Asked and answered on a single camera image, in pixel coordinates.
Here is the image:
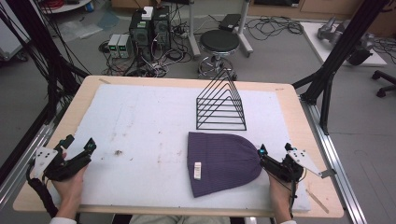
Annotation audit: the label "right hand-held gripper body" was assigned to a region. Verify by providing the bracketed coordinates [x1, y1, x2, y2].
[262, 148, 337, 185]

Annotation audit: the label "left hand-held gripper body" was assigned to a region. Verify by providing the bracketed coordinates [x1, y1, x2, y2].
[29, 146, 92, 183]

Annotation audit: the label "purple knit beanie hat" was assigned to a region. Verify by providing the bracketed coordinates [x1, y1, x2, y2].
[186, 131, 263, 199]

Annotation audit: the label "person's right hand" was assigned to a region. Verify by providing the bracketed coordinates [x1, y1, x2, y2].
[267, 169, 299, 223]

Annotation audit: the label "person's left hand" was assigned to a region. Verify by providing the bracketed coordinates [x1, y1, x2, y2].
[50, 152, 89, 219]

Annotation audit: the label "beige tape strip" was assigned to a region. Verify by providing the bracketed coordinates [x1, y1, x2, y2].
[305, 188, 331, 215]

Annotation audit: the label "white foam mat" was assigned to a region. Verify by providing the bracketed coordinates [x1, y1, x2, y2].
[48, 83, 312, 213]

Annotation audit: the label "grey bench power supply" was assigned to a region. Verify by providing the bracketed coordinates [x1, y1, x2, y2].
[107, 34, 121, 59]
[118, 34, 134, 60]

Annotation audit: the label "person's grey trousers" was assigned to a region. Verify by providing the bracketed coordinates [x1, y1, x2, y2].
[128, 214, 232, 224]

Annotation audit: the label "white board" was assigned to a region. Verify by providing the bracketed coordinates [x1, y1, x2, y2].
[300, 21, 389, 68]

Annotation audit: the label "clear plastic sheet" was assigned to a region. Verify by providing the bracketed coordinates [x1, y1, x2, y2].
[58, 10, 121, 42]

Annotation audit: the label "grey equipment case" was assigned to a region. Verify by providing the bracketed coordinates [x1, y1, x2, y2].
[0, 4, 31, 62]

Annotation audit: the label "black office chair base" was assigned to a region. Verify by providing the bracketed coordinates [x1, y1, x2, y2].
[371, 69, 396, 99]

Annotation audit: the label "black round stool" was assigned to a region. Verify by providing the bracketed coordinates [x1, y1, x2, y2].
[197, 29, 241, 80]

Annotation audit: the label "white desk leg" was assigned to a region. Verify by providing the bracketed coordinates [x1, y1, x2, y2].
[235, 0, 254, 59]
[187, 0, 203, 58]

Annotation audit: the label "black computer tower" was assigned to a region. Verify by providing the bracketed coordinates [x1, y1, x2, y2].
[151, 5, 173, 52]
[128, 10, 154, 62]

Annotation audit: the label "black flat box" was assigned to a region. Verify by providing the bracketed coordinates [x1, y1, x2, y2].
[219, 13, 243, 33]

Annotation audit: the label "white round table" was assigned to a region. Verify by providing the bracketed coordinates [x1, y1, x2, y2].
[39, 0, 93, 15]

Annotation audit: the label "white box on computer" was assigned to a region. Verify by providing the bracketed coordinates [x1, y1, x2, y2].
[141, 6, 154, 21]

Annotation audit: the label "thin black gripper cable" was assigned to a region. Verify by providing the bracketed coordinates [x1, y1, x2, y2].
[288, 174, 307, 219]

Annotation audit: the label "aluminium rail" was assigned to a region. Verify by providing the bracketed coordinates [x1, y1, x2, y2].
[0, 101, 73, 210]
[299, 95, 369, 224]

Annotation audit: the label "black sleeved gripper cable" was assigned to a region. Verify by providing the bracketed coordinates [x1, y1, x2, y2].
[25, 162, 60, 218]

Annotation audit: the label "black wire file rack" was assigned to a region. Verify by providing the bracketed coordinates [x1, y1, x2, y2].
[195, 68, 248, 132]

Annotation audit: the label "black metal frame stand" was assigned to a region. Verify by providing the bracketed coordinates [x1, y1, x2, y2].
[0, 0, 92, 124]
[291, 0, 390, 136]

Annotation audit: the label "tangle of floor cables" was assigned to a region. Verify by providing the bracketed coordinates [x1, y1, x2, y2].
[98, 18, 195, 78]

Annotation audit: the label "loose black floor cables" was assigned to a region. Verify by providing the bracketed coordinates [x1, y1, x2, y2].
[245, 14, 304, 42]

